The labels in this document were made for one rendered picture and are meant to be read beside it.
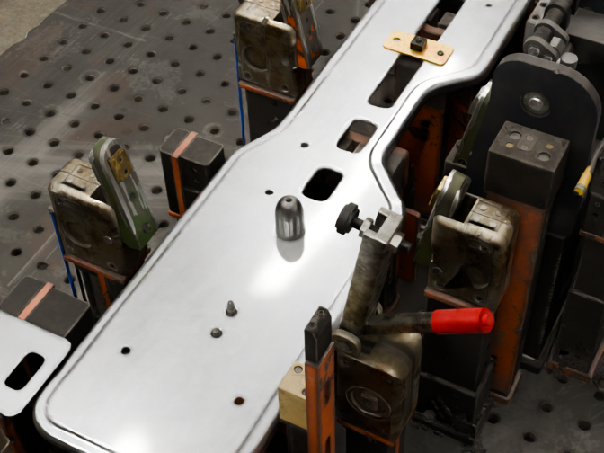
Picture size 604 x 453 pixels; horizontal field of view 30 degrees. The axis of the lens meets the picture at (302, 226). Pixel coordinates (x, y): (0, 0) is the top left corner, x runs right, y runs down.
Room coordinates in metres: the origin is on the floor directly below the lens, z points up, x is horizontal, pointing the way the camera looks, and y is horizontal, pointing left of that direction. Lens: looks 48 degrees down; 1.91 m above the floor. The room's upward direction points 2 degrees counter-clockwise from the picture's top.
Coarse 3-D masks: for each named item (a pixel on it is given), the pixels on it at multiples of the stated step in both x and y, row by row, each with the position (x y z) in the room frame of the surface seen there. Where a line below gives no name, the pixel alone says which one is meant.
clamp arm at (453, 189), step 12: (444, 180) 0.78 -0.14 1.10; (456, 180) 0.77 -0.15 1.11; (468, 180) 0.78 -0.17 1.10; (444, 192) 0.76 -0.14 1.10; (456, 192) 0.76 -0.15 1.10; (432, 204) 0.77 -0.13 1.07; (444, 204) 0.76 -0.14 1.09; (456, 204) 0.75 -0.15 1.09; (432, 216) 0.77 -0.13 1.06; (444, 216) 0.76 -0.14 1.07; (420, 240) 0.77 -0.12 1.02; (420, 252) 0.77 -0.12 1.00
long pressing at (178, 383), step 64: (384, 0) 1.21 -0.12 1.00; (512, 0) 1.20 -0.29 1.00; (384, 64) 1.08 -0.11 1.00; (448, 64) 1.08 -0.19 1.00; (320, 128) 0.97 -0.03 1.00; (384, 128) 0.97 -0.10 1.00; (256, 192) 0.87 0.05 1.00; (384, 192) 0.86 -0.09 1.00; (192, 256) 0.78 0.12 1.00; (256, 256) 0.78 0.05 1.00; (320, 256) 0.77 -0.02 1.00; (128, 320) 0.70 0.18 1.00; (192, 320) 0.69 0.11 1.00; (256, 320) 0.69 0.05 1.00; (64, 384) 0.62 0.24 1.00; (128, 384) 0.62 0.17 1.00; (192, 384) 0.62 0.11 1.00; (256, 384) 0.61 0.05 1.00; (64, 448) 0.56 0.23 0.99; (128, 448) 0.55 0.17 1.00; (192, 448) 0.55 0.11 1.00; (256, 448) 0.54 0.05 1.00
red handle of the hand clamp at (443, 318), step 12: (420, 312) 0.61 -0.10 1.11; (432, 312) 0.60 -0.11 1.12; (444, 312) 0.59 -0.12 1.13; (456, 312) 0.59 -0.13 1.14; (468, 312) 0.58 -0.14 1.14; (480, 312) 0.58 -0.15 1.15; (372, 324) 0.62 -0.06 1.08; (384, 324) 0.61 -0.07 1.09; (396, 324) 0.61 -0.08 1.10; (408, 324) 0.60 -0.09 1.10; (420, 324) 0.59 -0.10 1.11; (432, 324) 0.59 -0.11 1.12; (444, 324) 0.58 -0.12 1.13; (456, 324) 0.58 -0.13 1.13; (468, 324) 0.57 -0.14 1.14; (480, 324) 0.57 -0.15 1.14; (492, 324) 0.57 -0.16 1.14
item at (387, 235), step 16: (352, 208) 0.64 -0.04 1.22; (384, 208) 0.64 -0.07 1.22; (336, 224) 0.63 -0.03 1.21; (352, 224) 0.63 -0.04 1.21; (368, 224) 0.63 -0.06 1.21; (384, 224) 0.62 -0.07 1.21; (400, 224) 0.63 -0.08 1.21; (368, 240) 0.61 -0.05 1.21; (384, 240) 0.60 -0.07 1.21; (400, 240) 0.61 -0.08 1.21; (368, 256) 0.61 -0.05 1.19; (384, 256) 0.61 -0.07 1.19; (368, 272) 0.61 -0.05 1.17; (384, 272) 0.62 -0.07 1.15; (352, 288) 0.62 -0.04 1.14; (368, 288) 0.61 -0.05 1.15; (352, 304) 0.62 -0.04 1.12; (368, 304) 0.61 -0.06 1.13; (352, 320) 0.62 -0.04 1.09
